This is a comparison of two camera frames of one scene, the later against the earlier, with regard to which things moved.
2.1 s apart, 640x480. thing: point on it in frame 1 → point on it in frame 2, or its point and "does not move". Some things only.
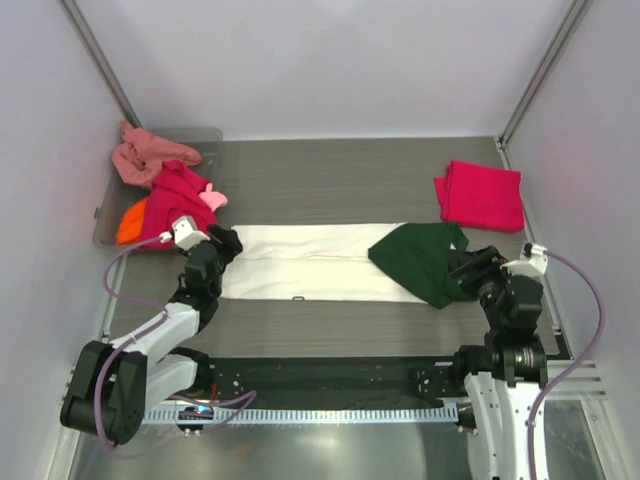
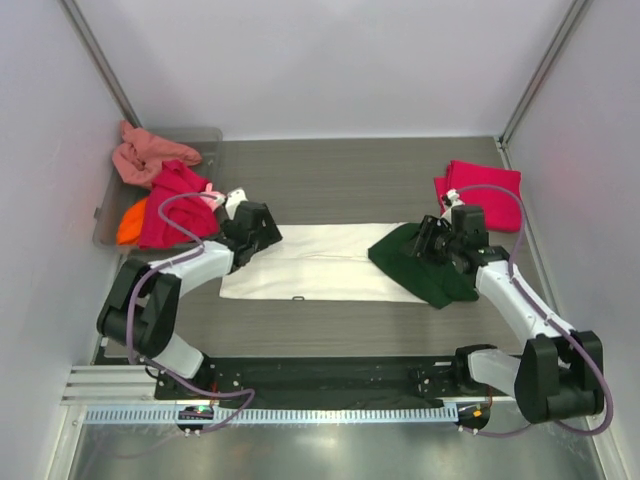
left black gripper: [229, 245] → [268, 234]
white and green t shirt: [359, 262] does not move
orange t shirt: [129, 226] does not move
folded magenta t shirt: [481, 197] does not move
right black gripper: [476, 264] → [422, 245]
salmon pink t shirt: [140, 157] does not move
